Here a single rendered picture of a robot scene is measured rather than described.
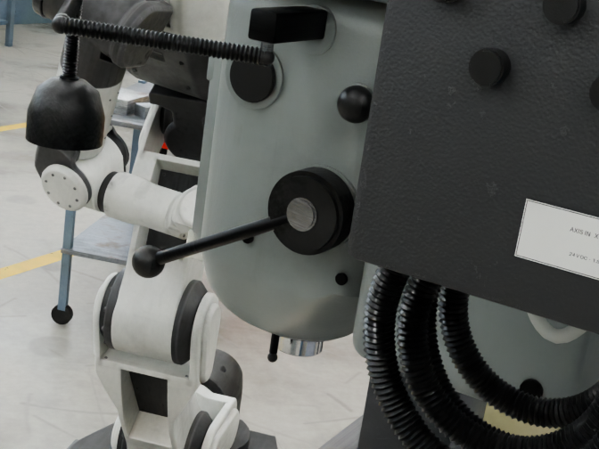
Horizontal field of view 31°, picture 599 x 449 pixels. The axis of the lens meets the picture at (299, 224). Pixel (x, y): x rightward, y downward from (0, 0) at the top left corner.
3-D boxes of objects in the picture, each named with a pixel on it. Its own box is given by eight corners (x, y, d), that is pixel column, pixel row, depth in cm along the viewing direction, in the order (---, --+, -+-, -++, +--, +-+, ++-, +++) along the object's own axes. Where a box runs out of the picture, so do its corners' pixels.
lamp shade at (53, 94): (29, 127, 106) (34, 65, 105) (103, 135, 108) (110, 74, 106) (20, 145, 100) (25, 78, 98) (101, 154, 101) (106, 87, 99)
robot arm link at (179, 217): (240, 241, 151) (155, 213, 155) (251, 269, 159) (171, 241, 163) (258, 202, 154) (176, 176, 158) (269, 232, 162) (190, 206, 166)
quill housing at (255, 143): (162, 318, 101) (202, -32, 92) (275, 269, 119) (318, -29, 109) (343, 385, 93) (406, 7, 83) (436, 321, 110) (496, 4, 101)
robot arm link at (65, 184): (14, 181, 163) (38, 70, 148) (64, 137, 173) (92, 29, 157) (78, 221, 162) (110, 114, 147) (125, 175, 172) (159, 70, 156)
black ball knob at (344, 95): (327, 120, 86) (332, 83, 85) (344, 117, 88) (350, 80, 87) (361, 129, 84) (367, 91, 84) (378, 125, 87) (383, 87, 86)
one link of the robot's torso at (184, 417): (135, 424, 218) (115, 250, 186) (230, 447, 215) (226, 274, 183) (104, 487, 207) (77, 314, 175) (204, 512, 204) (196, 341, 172)
